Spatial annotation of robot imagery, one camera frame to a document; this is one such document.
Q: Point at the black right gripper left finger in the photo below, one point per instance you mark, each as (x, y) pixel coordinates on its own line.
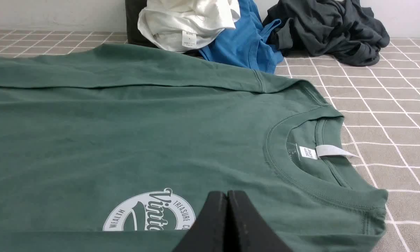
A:
(208, 231)

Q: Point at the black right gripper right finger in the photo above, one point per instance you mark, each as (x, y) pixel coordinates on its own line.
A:
(247, 230)

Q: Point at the green long-sleeved shirt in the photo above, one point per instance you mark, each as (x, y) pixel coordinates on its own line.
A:
(115, 149)

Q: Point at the blue shirt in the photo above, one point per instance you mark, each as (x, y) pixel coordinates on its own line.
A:
(247, 45)

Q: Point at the white shirt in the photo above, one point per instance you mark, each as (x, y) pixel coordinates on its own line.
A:
(183, 25)

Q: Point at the dark grey crumpled shirt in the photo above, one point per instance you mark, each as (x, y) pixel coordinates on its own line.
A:
(343, 29)

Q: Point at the black garment under white shirt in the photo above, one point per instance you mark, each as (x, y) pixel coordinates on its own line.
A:
(134, 36)

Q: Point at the grey checked tablecloth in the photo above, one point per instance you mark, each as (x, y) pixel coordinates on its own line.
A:
(380, 105)

